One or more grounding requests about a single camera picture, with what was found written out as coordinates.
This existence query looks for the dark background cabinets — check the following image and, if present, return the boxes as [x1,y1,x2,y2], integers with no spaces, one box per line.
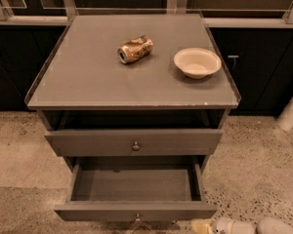
[0,25,293,116]

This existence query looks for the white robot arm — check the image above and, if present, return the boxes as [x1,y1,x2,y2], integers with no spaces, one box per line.
[190,217,293,234]

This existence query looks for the grey drawer cabinet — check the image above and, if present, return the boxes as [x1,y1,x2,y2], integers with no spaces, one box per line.
[24,13,242,177]

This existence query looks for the crushed gold soda can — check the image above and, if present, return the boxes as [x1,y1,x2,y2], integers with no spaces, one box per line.
[117,35,153,64]

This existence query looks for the white cylindrical post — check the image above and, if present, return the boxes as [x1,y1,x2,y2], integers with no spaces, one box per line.
[276,97,293,131]

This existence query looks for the grey drawer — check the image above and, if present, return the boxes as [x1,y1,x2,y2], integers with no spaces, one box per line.
[55,156,217,221]
[45,129,223,157]

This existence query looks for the grey top drawer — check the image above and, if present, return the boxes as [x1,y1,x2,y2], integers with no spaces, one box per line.
[45,129,223,157]

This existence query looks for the white paper bowl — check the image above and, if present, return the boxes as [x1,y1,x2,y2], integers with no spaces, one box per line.
[174,48,222,79]

